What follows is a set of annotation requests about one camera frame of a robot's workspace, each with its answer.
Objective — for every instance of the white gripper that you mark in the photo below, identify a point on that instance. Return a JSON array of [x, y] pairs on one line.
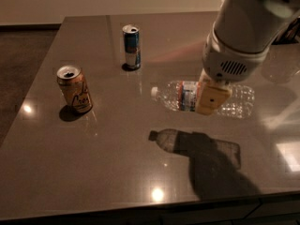
[[225, 64]]

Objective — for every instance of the clear plastic water bottle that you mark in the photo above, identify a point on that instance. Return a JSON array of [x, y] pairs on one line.
[[181, 96]]

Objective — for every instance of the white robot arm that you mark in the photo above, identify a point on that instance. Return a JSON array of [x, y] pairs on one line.
[[266, 17]]

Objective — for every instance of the blue silver energy drink can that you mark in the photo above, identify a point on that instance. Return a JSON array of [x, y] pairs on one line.
[[131, 37]]

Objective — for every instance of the orange LaCroix soda can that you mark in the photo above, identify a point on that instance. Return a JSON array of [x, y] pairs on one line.
[[74, 87]]

